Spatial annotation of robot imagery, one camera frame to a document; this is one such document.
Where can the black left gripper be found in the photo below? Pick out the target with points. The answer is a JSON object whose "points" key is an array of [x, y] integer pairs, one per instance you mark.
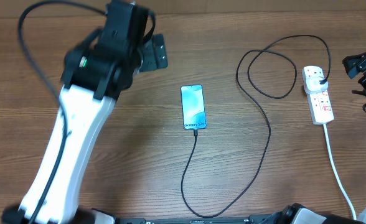
{"points": [[151, 62]]}

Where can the blue Samsung Galaxy smartphone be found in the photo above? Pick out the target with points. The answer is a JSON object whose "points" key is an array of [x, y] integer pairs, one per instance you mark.
{"points": [[193, 107]]}

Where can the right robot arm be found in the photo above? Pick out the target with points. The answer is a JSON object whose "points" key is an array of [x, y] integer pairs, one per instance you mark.
{"points": [[297, 213]]}

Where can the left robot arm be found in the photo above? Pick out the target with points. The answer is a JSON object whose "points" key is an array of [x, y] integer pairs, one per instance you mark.
{"points": [[95, 72]]}

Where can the white charger plug adapter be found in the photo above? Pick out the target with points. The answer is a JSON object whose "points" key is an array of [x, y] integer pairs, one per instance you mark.
{"points": [[313, 85]]}

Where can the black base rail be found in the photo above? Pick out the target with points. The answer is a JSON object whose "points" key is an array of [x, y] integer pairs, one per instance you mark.
{"points": [[252, 219]]}

